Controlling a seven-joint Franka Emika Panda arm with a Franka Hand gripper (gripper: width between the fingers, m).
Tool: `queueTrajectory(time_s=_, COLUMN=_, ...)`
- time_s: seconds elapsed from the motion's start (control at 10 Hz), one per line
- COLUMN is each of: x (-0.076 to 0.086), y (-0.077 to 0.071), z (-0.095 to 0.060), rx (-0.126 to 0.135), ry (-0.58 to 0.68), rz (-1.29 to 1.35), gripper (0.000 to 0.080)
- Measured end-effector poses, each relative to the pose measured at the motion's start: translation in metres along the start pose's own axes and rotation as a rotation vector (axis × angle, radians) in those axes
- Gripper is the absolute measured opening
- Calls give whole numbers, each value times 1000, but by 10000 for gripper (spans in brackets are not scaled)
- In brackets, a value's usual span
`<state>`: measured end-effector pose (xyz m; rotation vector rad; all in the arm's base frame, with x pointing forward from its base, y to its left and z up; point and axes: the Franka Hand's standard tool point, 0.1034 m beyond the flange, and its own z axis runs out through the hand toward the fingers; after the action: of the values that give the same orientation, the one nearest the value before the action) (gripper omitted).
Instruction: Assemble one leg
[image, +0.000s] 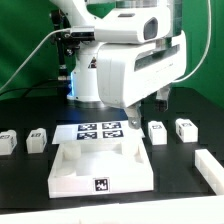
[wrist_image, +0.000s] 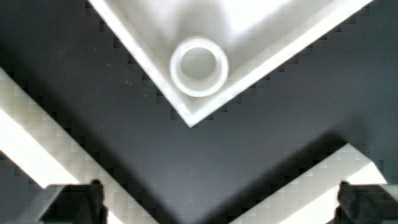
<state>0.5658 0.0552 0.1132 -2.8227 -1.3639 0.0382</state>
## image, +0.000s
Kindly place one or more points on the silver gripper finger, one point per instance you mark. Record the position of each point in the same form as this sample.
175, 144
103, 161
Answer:
134, 116
162, 94

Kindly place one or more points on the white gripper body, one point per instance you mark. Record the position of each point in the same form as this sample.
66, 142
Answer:
128, 73

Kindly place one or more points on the white square tabletop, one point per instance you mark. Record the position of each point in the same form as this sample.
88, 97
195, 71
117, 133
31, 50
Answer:
94, 167

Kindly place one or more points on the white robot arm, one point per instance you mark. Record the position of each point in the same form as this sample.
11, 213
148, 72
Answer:
133, 22

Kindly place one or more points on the white sheet with tags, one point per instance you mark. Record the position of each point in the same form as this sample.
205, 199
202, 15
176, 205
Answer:
93, 131

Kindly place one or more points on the white obstacle bar right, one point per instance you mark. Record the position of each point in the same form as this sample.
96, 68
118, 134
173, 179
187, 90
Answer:
211, 170

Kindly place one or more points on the black camera on stand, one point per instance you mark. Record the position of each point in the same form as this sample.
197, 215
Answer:
67, 44

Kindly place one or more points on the white front rail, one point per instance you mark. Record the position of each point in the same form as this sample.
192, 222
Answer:
196, 210

